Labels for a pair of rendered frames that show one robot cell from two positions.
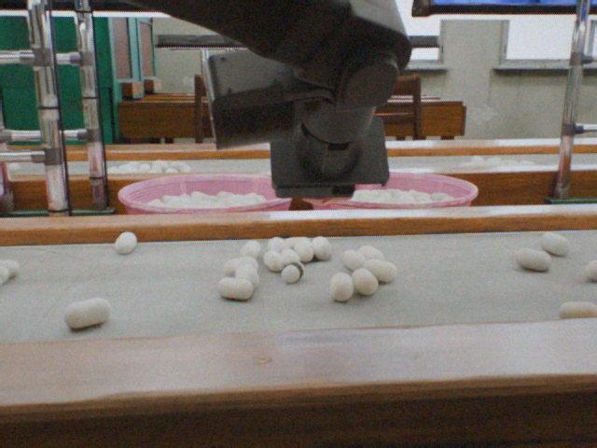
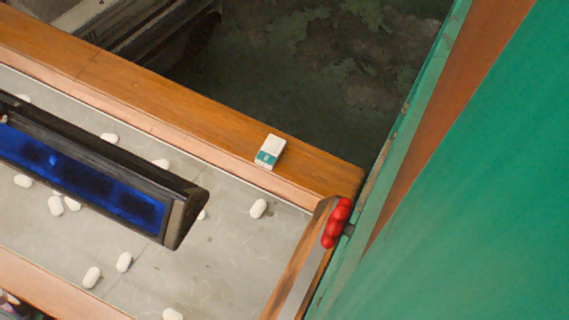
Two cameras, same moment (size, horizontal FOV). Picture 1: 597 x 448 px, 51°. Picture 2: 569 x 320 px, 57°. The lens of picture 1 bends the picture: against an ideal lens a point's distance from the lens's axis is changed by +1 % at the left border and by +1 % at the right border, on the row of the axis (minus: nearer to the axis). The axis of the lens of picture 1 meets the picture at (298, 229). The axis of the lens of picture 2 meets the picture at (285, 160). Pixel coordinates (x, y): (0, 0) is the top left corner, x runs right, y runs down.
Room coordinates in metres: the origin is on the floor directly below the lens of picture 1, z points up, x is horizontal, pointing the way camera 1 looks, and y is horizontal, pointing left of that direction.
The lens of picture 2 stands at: (0.75, 0.85, 1.62)
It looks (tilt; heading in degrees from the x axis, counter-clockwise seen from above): 61 degrees down; 203
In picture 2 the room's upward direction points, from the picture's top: 10 degrees clockwise
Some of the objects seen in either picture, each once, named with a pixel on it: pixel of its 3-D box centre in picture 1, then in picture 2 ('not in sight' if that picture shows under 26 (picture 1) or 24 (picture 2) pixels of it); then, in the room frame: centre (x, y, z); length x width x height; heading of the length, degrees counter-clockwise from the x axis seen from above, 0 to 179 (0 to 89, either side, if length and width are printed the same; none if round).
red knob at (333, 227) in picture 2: not in sight; (339, 226); (0.58, 0.83, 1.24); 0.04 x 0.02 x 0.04; 6
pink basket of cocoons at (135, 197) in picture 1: (210, 218); not in sight; (0.92, 0.14, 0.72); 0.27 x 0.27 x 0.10
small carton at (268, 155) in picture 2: not in sight; (270, 151); (0.32, 0.64, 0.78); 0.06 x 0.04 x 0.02; 6
